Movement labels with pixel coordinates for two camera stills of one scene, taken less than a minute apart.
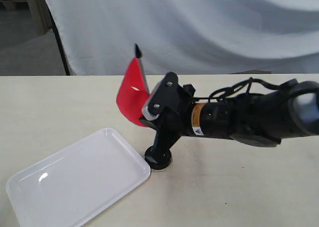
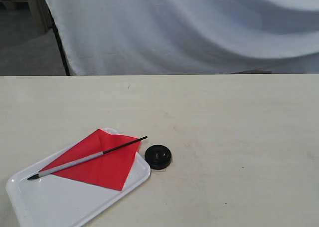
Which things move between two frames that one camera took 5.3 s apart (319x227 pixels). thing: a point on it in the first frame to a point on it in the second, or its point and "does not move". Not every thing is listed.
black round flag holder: [157, 157] does not move
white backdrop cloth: [187, 31] does not move
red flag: [134, 93] to [100, 157]
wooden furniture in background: [24, 11] does not move
